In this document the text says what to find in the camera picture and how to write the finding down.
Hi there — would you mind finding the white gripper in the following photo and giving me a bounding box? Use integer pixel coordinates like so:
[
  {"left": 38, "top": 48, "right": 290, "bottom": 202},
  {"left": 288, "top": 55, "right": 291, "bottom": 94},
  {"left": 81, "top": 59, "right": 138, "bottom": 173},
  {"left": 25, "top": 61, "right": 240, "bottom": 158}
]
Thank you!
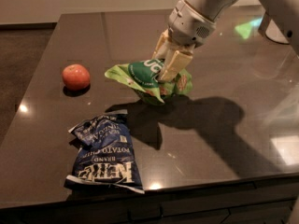
[{"left": 152, "top": 0, "right": 217, "bottom": 82}]

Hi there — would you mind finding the blue potato chip bag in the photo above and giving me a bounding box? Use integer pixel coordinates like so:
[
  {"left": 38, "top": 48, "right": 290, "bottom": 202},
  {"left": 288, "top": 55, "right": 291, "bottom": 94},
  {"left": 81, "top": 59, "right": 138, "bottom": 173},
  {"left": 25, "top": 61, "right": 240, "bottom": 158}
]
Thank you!
[{"left": 66, "top": 109, "right": 145, "bottom": 194}]

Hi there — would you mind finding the red apple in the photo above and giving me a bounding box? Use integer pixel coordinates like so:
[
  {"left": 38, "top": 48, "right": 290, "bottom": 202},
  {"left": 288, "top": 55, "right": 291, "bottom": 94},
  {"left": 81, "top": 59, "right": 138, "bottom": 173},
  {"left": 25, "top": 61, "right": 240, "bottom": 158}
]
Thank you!
[{"left": 62, "top": 64, "right": 91, "bottom": 91}]

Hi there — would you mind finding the green rice chip bag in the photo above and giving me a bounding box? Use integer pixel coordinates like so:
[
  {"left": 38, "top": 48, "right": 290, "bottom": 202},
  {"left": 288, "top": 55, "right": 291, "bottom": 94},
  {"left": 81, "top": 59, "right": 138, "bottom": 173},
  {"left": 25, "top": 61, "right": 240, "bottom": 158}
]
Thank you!
[{"left": 105, "top": 59, "right": 192, "bottom": 105}]

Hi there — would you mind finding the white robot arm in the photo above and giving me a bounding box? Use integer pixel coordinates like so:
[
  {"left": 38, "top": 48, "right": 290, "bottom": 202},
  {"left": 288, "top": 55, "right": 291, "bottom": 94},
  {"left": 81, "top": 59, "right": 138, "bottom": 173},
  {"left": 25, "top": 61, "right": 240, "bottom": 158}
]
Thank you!
[{"left": 153, "top": 0, "right": 299, "bottom": 82}]

